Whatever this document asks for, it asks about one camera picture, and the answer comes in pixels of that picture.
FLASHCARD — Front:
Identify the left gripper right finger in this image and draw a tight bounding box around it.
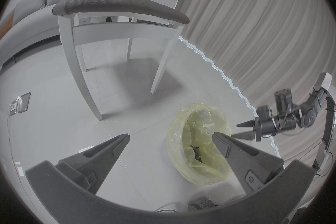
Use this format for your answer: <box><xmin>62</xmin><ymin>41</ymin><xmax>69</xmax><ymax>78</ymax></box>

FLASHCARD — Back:
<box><xmin>212</xmin><ymin>132</ymin><xmax>285</xmax><ymax>196</ymax></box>

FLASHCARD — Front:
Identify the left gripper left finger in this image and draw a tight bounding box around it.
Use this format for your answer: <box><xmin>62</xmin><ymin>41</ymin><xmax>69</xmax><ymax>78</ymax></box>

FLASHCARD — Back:
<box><xmin>56</xmin><ymin>134</ymin><xmax>131</xmax><ymax>194</ymax></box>

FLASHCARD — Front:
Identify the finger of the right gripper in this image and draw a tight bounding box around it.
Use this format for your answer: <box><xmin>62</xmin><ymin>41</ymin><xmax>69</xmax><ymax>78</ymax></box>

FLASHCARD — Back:
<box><xmin>236</xmin><ymin>120</ymin><xmax>257</xmax><ymax>129</ymax></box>
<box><xmin>231</xmin><ymin>131</ymin><xmax>256</xmax><ymax>141</ymax></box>

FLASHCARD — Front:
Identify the black plastic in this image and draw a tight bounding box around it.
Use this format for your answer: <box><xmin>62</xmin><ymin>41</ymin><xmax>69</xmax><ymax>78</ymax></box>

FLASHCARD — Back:
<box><xmin>190</xmin><ymin>145</ymin><xmax>204</xmax><ymax>163</ymax></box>

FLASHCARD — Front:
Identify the yellow plastic bag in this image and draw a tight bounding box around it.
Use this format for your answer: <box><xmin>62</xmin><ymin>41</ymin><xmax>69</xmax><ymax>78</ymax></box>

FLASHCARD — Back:
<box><xmin>167</xmin><ymin>103</ymin><xmax>233</xmax><ymax>186</ymax></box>

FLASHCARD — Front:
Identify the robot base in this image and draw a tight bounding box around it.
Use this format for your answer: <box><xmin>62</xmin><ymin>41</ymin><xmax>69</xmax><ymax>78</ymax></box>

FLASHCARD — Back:
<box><xmin>188</xmin><ymin>195</ymin><xmax>219</xmax><ymax>212</ymax></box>

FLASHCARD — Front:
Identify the white trash bin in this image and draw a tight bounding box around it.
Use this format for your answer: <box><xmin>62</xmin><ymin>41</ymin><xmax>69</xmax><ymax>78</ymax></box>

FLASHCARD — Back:
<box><xmin>168</xmin><ymin>110</ymin><xmax>233</xmax><ymax>186</ymax></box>

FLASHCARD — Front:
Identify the pale grey sofa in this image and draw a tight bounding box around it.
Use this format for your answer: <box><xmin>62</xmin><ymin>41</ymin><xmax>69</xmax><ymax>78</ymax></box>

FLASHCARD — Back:
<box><xmin>0</xmin><ymin>0</ymin><xmax>113</xmax><ymax>68</ymax></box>

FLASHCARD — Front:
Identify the grey cushioned white chair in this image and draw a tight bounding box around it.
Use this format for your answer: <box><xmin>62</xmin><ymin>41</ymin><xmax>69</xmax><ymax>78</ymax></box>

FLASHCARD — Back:
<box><xmin>52</xmin><ymin>0</ymin><xmax>190</xmax><ymax>121</ymax></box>

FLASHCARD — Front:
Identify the orange cushion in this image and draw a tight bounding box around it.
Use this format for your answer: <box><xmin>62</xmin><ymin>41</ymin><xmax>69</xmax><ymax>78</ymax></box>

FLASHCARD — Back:
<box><xmin>0</xmin><ymin>12</ymin><xmax>15</xmax><ymax>40</ymax></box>

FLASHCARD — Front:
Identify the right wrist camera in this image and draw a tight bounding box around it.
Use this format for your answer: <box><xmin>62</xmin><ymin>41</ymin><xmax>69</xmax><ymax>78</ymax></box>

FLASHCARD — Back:
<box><xmin>256</xmin><ymin>104</ymin><xmax>275</xmax><ymax>120</ymax></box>

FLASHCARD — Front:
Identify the black cable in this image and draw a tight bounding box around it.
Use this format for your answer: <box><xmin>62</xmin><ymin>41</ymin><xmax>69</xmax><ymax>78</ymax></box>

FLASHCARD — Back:
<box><xmin>155</xmin><ymin>208</ymin><xmax>181</xmax><ymax>215</ymax></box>

